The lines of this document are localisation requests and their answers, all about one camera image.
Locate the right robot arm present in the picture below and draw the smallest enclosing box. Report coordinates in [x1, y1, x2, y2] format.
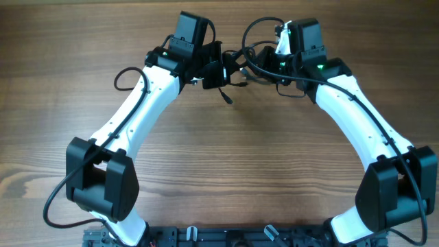
[255, 18, 438, 246]

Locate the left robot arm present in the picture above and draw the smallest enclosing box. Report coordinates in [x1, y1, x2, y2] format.
[65, 12, 221, 246]

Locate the thick black HDMI cable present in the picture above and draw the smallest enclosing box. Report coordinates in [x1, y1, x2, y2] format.
[217, 40, 278, 105]

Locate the right black camera cable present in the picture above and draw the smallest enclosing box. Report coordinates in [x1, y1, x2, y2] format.
[241, 16, 429, 246]

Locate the black camera cable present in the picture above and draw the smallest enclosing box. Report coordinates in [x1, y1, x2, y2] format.
[241, 16, 429, 246]
[43, 66, 150, 247]

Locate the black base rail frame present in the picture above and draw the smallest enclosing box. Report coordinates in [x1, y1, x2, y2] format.
[82, 224, 388, 247]

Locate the thin black USB cable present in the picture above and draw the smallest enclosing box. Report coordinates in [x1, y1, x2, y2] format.
[229, 67, 275, 87]

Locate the left black camera cable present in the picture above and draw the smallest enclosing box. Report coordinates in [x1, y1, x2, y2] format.
[43, 66, 150, 247]

